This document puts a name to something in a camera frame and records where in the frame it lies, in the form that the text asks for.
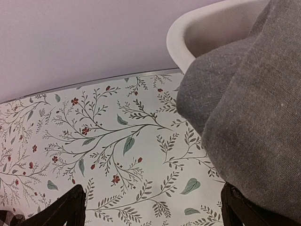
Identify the grey long sleeve shirt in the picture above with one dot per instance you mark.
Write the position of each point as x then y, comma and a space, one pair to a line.
244, 100

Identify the white plastic bin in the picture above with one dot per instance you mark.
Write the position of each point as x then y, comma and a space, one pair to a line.
204, 29

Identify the floral patterned table mat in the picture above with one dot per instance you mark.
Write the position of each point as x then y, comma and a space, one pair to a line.
139, 162

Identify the black white checkered shirt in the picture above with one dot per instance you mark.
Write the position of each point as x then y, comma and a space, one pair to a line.
8, 218

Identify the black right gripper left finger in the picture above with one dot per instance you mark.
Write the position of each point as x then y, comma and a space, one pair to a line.
68, 210

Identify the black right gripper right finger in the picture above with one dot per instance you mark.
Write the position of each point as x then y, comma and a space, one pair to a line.
238, 211

